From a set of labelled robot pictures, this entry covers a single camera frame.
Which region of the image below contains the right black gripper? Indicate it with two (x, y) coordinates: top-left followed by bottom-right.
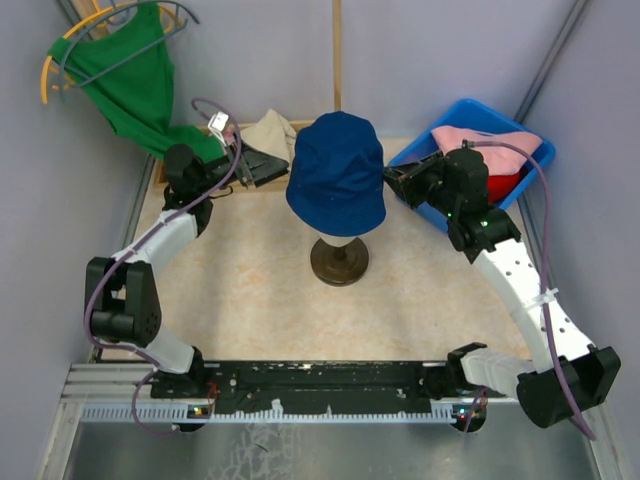
(378, 150), (458, 217)

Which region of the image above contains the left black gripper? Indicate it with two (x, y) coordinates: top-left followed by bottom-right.
(195, 131), (288, 195)

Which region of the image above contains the blue plastic bin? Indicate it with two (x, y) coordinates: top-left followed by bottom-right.
(389, 99), (556, 233)

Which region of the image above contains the blue hat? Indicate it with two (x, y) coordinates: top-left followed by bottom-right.
(285, 111), (386, 237)

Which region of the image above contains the pink hat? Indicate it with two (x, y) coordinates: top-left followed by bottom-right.
(430, 125), (544, 176)

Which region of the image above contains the cream mannequin head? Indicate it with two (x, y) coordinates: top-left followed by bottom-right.
(310, 234), (369, 287)

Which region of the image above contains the wooden clothes rack with tray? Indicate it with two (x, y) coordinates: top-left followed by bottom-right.
(69, 1), (342, 187)

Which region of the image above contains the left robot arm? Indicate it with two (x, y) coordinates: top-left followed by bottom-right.
(84, 144), (289, 397)

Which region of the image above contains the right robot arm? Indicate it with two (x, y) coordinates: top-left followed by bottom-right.
(384, 142), (621, 440)

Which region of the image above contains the beige cloth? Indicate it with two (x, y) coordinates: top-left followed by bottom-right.
(241, 109), (297, 162)

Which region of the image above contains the red hat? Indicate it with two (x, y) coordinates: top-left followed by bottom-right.
(487, 168), (527, 204)

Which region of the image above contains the green shirt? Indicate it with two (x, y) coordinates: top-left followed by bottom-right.
(47, 3), (225, 164)

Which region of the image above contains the grey hanger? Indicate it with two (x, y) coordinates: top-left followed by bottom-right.
(46, 1), (201, 83)

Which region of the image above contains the yellow hanger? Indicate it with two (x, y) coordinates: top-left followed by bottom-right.
(39, 1), (200, 105)

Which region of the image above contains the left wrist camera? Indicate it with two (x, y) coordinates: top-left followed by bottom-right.
(207, 111), (229, 147)

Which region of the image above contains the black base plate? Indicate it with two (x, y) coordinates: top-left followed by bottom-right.
(149, 359), (507, 416)

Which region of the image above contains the aluminium rail frame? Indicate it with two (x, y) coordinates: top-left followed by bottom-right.
(59, 360), (609, 425)

